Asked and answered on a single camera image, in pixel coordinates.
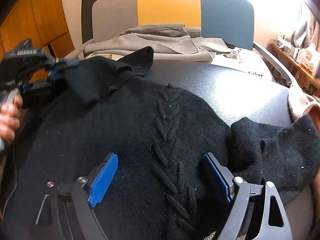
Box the orange wooden wardrobe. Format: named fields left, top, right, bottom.
left=0, top=0, right=73, bottom=80

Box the white printed seat cushion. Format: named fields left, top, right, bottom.
left=85, top=47, right=275, bottom=82

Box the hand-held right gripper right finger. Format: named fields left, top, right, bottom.
left=202, top=153, right=293, bottom=240

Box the black knit sweater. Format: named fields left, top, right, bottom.
left=0, top=46, right=320, bottom=240

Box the grey garment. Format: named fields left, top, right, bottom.
left=84, top=22, right=234, bottom=62

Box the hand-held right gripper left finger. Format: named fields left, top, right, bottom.
left=35, top=152, right=119, bottom=240

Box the grey yellow blue armchair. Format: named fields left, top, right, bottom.
left=81, top=0, right=300, bottom=88

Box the pink knit sweater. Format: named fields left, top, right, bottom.
left=287, top=90, right=320, bottom=123

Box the wooden side table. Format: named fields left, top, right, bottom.
left=270, top=42, right=320, bottom=92

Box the hanging grey jacket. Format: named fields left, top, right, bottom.
left=291, top=20, right=308, bottom=47

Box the person's left hand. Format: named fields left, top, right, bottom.
left=0, top=95, right=23, bottom=145

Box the bright window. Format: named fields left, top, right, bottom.
left=237, top=0, right=315, bottom=28

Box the pink patterned curtain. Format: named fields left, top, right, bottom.
left=306, top=2, right=320, bottom=78

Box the black flat panel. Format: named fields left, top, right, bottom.
left=81, top=0, right=102, bottom=45

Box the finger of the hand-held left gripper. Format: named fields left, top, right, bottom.
left=52, top=57, right=80, bottom=68
left=22, top=70, right=68, bottom=98

